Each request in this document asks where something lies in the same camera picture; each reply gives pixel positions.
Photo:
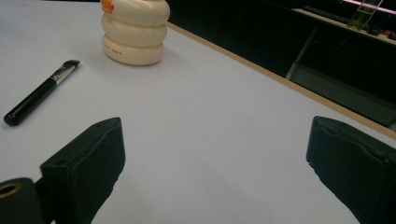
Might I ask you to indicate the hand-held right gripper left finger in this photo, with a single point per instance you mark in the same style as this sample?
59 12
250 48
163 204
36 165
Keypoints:
84 168

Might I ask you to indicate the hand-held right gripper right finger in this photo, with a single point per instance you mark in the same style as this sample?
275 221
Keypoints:
355 161

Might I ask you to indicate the black makeup brush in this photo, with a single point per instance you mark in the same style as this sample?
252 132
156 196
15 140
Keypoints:
40 93

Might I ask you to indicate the cream ribbed holder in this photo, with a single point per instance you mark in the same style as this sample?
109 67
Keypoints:
134 31

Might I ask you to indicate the clear acrylic stand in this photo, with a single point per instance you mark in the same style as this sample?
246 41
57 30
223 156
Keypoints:
364 14

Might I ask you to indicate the grey metal shelf frame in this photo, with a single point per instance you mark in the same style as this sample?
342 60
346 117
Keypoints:
339 87

